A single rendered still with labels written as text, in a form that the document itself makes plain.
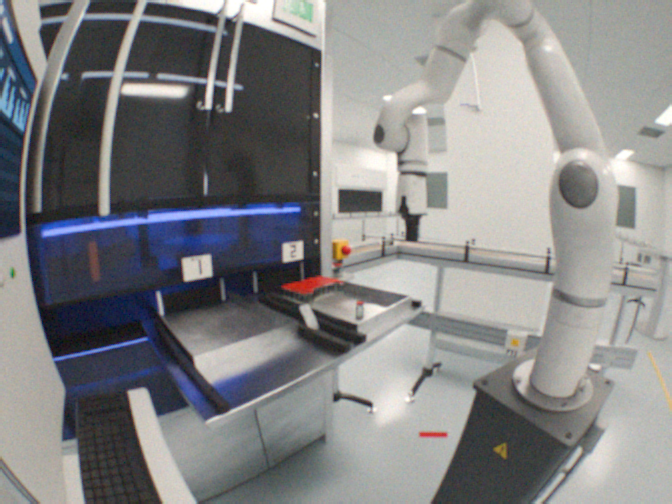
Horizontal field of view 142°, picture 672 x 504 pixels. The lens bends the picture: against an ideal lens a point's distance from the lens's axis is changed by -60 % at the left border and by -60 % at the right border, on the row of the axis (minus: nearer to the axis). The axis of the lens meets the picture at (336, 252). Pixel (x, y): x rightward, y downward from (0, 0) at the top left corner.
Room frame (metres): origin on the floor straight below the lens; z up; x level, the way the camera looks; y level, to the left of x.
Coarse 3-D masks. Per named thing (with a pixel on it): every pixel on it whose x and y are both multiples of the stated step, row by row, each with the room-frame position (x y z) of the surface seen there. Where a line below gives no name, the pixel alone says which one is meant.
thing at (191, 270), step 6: (186, 258) 0.66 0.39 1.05; (192, 258) 0.67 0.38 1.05; (198, 258) 0.69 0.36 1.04; (204, 258) 0.70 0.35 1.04; (210, 258) 0.71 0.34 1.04; (186, 264) 0.66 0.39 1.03; (192, 264) 0.67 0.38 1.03; (198, 264) 0.68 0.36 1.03; (204, 264) 0.70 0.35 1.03; (210, 264) 0.71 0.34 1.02; (186, 270) 0.66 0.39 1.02; (192, 270) 0.67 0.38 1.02; (198, 270) 0.68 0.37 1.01; (204, 270) 0.70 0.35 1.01; (210, 270) 0.71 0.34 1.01; (186, 276) 0.66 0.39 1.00; (192, 276) 0.67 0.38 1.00; (198, 276) 0.68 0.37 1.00; (204, 276) 0.70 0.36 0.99
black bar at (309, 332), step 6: (300, 324) 0.62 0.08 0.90; (300, 330) 0.61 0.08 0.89; (306, 330) 0.59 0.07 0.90; (312, 330) 0.59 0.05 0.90; (306, 336) 0.59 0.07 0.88; (312, 336) 0.58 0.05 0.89; (318, 336) 0.57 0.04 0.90; (324, 336) 0.56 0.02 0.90; (330, 336) 0.56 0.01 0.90; (318, 342) 0.57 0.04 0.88; (324, 342) 0.55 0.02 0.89; (330, 342) 0.54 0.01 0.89; (336, 342) 0.53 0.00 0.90; (342, 342) 0.53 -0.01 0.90; (336, 348) 0.53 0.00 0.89; (342, 348) 0.52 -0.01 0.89; (348, 348) 0.52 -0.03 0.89
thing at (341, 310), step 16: (352, 288) 0.93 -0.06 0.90; (368, 288) 0.89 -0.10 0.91; (288, 304) 0.76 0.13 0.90; (320, 304) 0.81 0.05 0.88; (336, 304) 0.81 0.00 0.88; (352, 304) 0.81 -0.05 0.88; (368, 304) 0.81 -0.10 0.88; (384, 304) 0.81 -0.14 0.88; (400, 304) 0.73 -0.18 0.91; (336, 320) 0.63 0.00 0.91; (352, 320) 0.69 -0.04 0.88; (368, 320) 0.62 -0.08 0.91; (384, 320) 0.67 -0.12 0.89
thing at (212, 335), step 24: (192, 312) 0.70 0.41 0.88; (216, 312) 0.71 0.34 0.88; (240, 312) 0.73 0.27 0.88; (264, 312) 0.69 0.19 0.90; (192, 336) 0.55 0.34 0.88; (216, 336) 0.57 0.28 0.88; (240, 336) 0.58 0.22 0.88; (264, 336) 0.54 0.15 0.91; (288, 336) 0.58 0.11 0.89; (192, 360) 0.42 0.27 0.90; (216, 360) 0.45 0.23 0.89
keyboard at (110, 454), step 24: (96, 408) 0.27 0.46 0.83; (120, 408) 0.30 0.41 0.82; (96, 432) 0.21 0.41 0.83; (120, 432) 0.24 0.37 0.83; (96, 456) 0.16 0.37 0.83; (120, 456) 0.19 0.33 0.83; (144, 456) 0.22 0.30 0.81; (96, 480) 0.12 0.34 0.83; (120, 480) 0.14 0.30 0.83; (144, 480) 0.16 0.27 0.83
